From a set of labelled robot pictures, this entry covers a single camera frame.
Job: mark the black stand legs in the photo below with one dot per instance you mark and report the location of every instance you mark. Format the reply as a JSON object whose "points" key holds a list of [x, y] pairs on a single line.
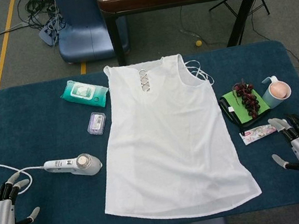
{"points": [[263, 2]]}

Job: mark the small yellow ball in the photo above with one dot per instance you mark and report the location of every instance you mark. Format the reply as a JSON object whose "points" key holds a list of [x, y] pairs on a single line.
{"points": [[198, 43]]}

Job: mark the grey power strip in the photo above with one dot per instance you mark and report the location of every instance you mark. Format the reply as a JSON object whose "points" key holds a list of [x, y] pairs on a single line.
{"points": [[47, 34]]}

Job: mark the green wet wipes pack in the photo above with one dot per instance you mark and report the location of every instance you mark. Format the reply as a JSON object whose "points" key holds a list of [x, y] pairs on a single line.
{"points": [[84, 93]]}

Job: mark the blue chair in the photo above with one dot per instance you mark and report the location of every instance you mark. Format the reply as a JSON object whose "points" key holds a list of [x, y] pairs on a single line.
{"points": [[82, 28]]}

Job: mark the white sleeveless top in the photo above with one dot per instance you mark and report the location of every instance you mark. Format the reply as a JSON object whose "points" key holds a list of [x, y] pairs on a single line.
{"points": [[169, 143]]}

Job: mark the blue mug pink inside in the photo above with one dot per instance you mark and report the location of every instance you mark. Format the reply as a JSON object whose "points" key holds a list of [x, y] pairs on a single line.
{"points": [[277, 92]]}

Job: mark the green cloth black trim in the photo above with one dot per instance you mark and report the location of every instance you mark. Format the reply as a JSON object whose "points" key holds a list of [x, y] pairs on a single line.
{"points": [[232, 106]]}

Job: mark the white handheld garment steamer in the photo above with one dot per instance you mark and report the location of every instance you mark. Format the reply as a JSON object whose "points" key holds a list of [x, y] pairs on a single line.
{"points": [[86, 165]]}

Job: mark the floral toothpaste tube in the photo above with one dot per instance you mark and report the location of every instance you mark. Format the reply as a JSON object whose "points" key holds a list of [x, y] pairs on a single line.
{"points": [[257, 133]]}

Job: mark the dark red grape bunch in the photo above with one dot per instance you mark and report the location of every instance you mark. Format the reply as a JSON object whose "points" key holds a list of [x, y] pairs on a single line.
{"points": [[249, 100]]}

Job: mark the dark blue table cover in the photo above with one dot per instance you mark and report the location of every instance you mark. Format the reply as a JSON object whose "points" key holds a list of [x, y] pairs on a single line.
{"points": [[40, 131]]}

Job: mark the clear box purple contents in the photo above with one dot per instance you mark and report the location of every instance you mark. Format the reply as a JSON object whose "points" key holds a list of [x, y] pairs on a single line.
{"points": [[97, 123]]}

